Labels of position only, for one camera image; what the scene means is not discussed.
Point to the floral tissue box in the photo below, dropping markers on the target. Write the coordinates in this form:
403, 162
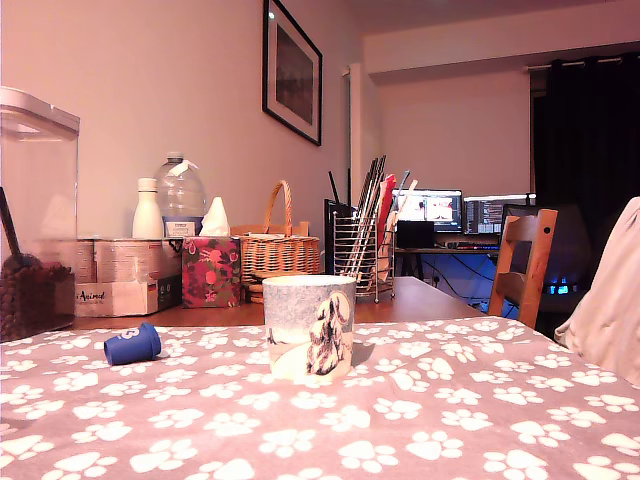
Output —
210, 272

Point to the black scoop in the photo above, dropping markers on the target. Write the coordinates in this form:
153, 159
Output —
7, 225

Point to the grey paw-print cloth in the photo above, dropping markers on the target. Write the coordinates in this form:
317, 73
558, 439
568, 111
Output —
450, 425

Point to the winter scene ceramic mug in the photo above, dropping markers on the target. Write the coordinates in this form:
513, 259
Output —
290, 310

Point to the white tissue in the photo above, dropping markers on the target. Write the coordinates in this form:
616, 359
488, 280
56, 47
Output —
216, 220

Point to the wooden chair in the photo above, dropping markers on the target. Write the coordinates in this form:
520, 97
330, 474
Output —
537, 270

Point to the white draped cloth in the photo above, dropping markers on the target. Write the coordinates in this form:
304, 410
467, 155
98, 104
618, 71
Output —
610, 300

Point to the wicker basket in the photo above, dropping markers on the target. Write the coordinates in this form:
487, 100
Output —
280, 255

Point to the wooden desk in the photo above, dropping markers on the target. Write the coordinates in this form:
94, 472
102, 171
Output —
450, 251

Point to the large clear water bottle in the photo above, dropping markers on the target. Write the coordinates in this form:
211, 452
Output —
180, 195

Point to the cardboard tray of cans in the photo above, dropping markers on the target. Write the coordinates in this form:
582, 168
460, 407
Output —
125, 290

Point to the small black box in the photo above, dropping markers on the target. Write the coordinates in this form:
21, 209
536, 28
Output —
415, 235

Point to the dark curtain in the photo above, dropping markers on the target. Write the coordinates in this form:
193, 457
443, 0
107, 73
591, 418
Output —
590, 140

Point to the red spatula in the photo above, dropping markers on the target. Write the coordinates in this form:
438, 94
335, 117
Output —
386, 200

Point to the computer monitor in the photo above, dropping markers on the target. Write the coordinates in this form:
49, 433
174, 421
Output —
482, 215
440, 210

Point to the black framed picture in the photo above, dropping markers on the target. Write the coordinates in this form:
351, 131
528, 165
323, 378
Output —
295, 75

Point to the white insulated bottle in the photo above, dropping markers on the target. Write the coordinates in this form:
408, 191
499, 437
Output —
147, 215

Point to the blue coffee capsule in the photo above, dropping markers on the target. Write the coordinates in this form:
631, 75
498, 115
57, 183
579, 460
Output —
135, 347

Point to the clear plastic storage container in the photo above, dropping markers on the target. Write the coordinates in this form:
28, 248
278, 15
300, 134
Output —
45, 200

